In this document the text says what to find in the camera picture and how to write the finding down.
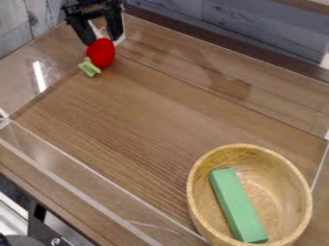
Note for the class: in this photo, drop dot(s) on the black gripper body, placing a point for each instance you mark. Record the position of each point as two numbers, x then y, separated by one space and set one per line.
88 9

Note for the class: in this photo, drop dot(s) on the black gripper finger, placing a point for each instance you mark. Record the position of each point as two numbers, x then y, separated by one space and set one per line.
115 24
83 30

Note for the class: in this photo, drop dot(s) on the red toy strawberry green stem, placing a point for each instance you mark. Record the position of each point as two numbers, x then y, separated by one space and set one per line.
99 56

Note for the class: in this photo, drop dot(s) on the green rectangular block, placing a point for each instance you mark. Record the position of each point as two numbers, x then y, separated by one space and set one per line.
239 212

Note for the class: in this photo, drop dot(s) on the wooden bowl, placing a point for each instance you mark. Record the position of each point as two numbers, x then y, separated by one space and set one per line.
276 190

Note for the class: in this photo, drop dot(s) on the black metal stand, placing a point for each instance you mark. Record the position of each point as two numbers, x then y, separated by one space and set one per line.
38 230

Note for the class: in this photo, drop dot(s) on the clear acrylic enclosure wall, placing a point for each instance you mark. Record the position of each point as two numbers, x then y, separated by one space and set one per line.
99 147

